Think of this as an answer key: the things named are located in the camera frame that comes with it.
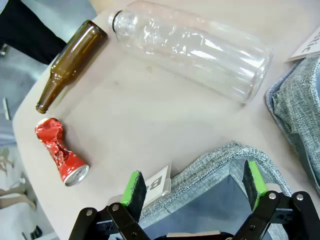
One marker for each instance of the brown glass bottle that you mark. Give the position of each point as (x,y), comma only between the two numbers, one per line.
(75,57)

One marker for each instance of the large clear plastic bottle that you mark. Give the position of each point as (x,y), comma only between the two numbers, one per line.
(187,50)

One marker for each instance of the grey fabric basket labelled Plastic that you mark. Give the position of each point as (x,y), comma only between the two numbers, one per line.
(295,105)

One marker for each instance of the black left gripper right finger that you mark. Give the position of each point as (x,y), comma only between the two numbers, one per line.
(255,182)

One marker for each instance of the white Bottle label card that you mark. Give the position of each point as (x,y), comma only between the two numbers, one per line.
(160,182)

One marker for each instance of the white Plastic label card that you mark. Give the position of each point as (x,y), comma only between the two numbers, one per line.
(310,42)

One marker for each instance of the crushed red soda can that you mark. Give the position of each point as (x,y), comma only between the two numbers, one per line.
(72,162)

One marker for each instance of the grey fabric basket labelled Bottle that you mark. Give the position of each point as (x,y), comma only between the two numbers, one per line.
(220,155)

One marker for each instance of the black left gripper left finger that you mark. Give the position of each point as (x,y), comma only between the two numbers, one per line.
(132,190)

